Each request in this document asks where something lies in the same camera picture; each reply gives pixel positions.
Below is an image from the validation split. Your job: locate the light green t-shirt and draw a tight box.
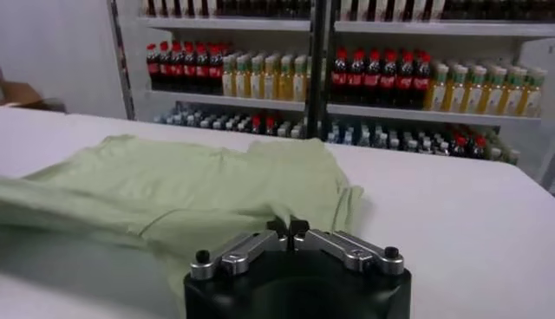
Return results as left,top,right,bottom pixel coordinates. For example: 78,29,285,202
0,133,365,319

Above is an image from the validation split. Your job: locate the open cardboard box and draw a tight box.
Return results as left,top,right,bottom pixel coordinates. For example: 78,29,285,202
0,80,66,114

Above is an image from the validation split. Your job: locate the right drinks shelf cabinet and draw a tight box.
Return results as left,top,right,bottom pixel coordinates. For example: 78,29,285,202
320,0,555,192

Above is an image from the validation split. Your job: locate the drinks shelf cabinet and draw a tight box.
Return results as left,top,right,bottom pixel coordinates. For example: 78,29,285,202
320,0,555,192
106,0,322,140

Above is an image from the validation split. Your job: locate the left drinks shelf cabinet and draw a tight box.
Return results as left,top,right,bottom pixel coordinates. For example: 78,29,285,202
106,0,322,140

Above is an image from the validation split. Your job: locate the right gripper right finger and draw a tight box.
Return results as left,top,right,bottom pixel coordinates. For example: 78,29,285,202
288,218,405,277

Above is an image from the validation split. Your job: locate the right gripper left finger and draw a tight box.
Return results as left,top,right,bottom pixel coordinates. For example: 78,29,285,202
189,218,291,282

